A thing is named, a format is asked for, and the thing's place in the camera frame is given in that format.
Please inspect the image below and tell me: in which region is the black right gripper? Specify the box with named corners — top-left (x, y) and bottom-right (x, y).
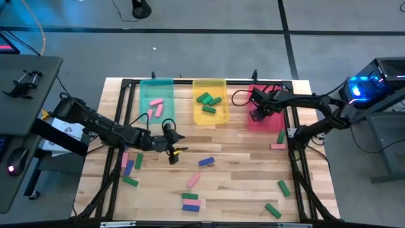
top-left (249, 87), bottom-right (282, 123)

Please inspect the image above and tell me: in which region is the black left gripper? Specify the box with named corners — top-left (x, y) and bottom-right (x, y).
top-left (146, 122), bottom-right (190, 165)

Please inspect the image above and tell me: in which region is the red translucent plastic bin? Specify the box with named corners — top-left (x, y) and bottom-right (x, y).
top-left (247, 84), bottom-right (285, 133)

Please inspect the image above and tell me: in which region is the yellow translucent plastic bin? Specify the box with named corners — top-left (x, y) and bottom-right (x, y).
top-left (192, 79), bottom-right (231, 125)

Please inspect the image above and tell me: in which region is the teal translucent plastic bin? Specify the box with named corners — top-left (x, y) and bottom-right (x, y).
top-left (139, 77), bottom-right (176, 124)

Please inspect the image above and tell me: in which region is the white printed paper sheet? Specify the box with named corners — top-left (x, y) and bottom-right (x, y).
top-left (42, 117), bottom-right (85, 158)

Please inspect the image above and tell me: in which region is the grey metal stand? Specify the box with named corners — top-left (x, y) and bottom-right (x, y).
top-left (349, 85), bottom-right (405, 184)

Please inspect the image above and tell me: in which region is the black round stand base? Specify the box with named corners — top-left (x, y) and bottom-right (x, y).
top-left (131, 0), bottom-right (153, 20)

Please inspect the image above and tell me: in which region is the black lit computer tower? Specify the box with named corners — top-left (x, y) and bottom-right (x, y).
top-left (338, 56), bottom-right (405, 111)

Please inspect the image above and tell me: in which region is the black side desk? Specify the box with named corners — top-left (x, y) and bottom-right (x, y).
top-left (0, 53), bottom-right (91, 215)

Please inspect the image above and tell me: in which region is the black computer mouse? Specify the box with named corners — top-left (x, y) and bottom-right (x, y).
top-left (6, 147), bottom-right (29, 177)

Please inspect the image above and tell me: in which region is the black screw clamp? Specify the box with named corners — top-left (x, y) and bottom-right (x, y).
top-left (2, 69), bottom-right (46, 100)

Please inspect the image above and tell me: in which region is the dark monitor corner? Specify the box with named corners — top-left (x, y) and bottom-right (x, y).
top-left (0, 31), bottom-right (22, 55)

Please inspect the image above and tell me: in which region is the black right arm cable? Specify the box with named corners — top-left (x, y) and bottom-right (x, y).
top-left (232, 84), bottom-right (285, 108)

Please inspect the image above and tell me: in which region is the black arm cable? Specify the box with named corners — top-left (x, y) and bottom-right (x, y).
top-left (232, 84), bottom-right (285, 108)
top-left (120, 109), bottom-right (178, 131)

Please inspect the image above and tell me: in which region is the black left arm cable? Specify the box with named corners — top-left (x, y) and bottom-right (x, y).
top-left (120, 109), bottom-right (178, 131)

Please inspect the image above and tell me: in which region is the black aluminium table frame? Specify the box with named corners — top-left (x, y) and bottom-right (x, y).
top-left (70, 77), bottom-right (340, 222)

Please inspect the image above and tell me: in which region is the silver table edge bracket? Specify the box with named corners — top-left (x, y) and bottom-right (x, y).
top-left (99, 221), bottom-right (137, 228)
top-left (277, 222), bottom-right (313, 228)

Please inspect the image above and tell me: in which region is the thin black floor cable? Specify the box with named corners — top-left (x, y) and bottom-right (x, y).
top-left (111, 0), bottom-right (140, 23)

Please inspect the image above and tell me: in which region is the orange floor cable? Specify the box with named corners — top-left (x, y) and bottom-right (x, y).
top-left (20, 0), bottom-right (47, 56)

